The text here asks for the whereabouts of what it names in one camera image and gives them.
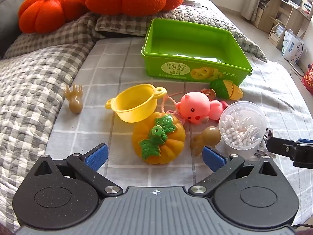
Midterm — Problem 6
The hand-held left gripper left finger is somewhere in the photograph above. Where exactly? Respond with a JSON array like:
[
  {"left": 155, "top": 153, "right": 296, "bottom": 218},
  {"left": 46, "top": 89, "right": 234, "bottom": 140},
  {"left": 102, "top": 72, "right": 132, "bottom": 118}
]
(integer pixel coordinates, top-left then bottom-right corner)
[{"left": 34, "top": 143, "right": 123, "bottom": 197}]

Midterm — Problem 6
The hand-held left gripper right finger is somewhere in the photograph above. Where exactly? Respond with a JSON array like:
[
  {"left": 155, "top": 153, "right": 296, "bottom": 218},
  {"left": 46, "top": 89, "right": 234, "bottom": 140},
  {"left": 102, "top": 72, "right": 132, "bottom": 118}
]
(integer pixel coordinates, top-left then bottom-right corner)
[{"left": 188, "top": 145, "right": 279, "bottom": 197}]

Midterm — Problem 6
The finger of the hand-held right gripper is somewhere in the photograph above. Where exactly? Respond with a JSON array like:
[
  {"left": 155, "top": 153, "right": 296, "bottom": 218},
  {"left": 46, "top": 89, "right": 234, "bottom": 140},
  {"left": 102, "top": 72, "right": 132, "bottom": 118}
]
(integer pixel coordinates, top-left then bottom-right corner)
[{"left": 266, "top": 136, "right": 313, "bottom": 169}]

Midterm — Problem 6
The tan hand-shaped toy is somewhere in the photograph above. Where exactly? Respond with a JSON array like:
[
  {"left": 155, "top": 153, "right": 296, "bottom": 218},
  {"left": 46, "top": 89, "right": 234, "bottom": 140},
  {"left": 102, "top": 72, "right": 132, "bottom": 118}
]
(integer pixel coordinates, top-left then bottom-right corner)
[
  {"left": 64, "top": 83, "right": 84, "bottom": 114},
  {"left": 191, "top": 126, "right": 222, "bottom": 156}
]

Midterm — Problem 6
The clear cotton swab container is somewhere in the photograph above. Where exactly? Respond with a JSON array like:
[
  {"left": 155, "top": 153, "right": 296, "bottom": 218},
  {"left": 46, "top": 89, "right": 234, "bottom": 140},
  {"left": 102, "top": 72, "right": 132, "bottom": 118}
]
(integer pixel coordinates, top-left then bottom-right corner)
[{"left": 218, "top": 101, "right": 267, "bottom": 159}]

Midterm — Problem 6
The orange toy pumpkin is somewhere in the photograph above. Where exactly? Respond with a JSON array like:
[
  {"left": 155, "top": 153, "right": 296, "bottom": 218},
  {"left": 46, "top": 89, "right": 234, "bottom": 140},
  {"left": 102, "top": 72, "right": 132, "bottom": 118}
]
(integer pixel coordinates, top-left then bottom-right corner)
[{"left": 132, "top": 112, "right": 186, "bottom": 165}]

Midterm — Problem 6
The yellow toy pot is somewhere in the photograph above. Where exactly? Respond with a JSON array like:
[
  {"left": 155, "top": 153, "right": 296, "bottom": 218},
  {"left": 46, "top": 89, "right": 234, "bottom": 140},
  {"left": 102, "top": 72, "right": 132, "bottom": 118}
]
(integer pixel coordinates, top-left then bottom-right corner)
[{"left": 105, "top": 84, "right": 167, "bottom": 123}]

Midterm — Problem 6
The green plastic box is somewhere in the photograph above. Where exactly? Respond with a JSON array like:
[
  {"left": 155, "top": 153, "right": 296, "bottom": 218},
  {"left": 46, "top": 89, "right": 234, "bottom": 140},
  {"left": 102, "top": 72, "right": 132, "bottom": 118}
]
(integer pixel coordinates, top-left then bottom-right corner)
[{"left": 141, "top": 18, "right": 253, "bottom": 87}]

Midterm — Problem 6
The pink toy pig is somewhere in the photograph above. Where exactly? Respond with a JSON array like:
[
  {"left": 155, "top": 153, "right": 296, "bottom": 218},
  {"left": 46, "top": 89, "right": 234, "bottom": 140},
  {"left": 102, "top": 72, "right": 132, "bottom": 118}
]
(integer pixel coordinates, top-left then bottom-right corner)
[{"left": 176, "top": 92, "right": 229, "bottom": 125}]

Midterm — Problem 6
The small red brown toy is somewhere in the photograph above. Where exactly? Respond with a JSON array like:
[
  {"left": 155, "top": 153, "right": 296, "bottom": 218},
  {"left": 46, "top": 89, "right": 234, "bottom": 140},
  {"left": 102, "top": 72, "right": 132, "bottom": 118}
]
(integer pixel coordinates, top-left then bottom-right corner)
[{"left": 201, "top": 89, "right": 217, "bottom": 101}]

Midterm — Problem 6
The green yellow toy corn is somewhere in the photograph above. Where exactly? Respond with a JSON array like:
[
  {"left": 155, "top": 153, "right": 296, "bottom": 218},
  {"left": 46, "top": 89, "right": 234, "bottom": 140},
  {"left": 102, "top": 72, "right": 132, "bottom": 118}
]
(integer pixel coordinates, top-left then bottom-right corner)
[{"left": 209, "top": 79, "right": 244, "bottom": 100}]

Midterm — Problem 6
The red bucket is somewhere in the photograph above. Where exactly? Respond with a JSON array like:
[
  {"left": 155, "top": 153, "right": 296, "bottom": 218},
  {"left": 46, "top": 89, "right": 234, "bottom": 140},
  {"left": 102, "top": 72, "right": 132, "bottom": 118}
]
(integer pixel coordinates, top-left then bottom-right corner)
[{"left": 302, "top": 63, "right": 313, "bottom": 94}]

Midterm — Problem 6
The grey grid bedsheet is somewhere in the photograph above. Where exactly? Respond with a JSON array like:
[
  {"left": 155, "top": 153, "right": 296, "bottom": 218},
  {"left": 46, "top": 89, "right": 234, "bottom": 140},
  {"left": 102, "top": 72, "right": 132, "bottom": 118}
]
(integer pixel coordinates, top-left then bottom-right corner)
[{"left": 45, "top": 37, "right": 313, "bottom": 216}]

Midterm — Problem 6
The white paper bag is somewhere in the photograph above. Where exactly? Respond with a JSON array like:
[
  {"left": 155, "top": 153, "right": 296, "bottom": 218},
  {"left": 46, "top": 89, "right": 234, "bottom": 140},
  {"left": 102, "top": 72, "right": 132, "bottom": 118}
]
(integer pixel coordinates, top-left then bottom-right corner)
[{"left": 281, "top": 29, "right": 306, "bottom": 64}]

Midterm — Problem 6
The grey checked quilt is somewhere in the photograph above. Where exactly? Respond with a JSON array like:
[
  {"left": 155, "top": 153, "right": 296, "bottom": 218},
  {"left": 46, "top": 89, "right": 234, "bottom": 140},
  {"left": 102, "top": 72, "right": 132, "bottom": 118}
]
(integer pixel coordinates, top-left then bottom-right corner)
[{"left": 0, "top": 12, "right": 105, "bottom": 230}]

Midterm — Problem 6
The wooden desk with shelves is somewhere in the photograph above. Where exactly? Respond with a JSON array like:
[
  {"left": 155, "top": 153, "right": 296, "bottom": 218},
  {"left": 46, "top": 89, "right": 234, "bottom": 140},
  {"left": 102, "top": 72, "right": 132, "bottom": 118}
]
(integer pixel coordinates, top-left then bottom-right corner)
[{"left": 254, "top": 0, "right": 313, "bottom": 50}]

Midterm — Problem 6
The grey quilted pillow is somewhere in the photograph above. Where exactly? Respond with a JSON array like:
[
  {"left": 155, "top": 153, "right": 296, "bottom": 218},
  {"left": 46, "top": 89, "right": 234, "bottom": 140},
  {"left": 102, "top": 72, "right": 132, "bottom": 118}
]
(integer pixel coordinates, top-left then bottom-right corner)
[{"left": 95, "top": 4, "right": 267, "bottom": 62}]

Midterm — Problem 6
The grey cushion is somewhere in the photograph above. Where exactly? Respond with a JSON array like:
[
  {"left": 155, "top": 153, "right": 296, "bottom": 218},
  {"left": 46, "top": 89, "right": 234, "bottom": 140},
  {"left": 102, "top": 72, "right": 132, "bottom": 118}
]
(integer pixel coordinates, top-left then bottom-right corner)
[{"left": 0, "top": 0, "right": 44, "bottom": 60}]

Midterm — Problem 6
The pink string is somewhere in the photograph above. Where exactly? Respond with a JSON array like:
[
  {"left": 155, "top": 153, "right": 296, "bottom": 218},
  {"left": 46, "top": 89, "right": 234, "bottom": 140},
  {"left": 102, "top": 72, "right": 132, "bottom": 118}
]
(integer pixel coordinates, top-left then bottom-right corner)
[{"left": 160, "top": 92, "right": 187, "bottom": 126}]

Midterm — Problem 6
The black floor cable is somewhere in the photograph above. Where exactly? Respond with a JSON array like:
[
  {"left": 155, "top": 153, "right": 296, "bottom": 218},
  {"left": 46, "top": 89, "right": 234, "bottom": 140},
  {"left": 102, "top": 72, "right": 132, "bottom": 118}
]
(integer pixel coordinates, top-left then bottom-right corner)
[{"left": 290, "top": 62, "right": 306, "bottom": 79}]

